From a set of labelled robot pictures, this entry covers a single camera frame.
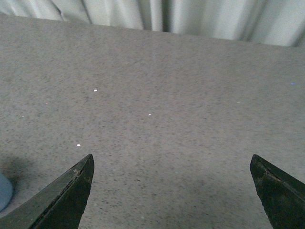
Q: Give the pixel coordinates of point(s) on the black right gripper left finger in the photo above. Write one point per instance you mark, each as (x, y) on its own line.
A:
(60, 205)

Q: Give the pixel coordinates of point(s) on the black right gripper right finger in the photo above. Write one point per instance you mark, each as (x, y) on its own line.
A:
(281, 195)

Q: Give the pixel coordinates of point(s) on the blue plastic cup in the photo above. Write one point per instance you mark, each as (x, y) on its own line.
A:
(6, 192)

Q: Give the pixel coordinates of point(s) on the grey-green curtain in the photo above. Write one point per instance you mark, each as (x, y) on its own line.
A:
(274, 22)

